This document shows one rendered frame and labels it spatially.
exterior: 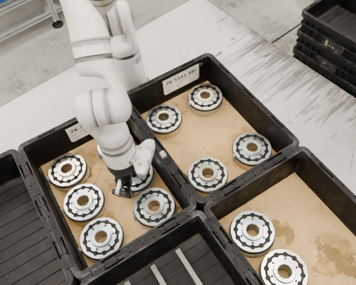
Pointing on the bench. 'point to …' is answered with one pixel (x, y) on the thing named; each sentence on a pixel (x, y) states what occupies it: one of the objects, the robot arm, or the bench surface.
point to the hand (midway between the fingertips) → (130, 185)
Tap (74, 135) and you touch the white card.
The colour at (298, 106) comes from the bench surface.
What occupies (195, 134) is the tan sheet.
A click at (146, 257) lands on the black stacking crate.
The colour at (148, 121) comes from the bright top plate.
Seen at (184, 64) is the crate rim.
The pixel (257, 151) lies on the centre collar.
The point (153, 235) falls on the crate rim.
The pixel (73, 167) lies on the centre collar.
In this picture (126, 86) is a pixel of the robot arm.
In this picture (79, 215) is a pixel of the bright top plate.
